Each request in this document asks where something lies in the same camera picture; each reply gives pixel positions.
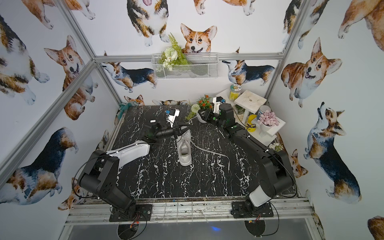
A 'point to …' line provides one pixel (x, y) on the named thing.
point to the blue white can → (262, 109)
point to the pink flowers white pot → (267, 120)
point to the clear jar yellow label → (235, 90)
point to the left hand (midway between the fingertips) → (189, 123)
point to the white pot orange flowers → (202, 103)
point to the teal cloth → (123, 107)
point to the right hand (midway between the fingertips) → (205, 106)
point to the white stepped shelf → (246, 108)
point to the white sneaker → (184, 147)
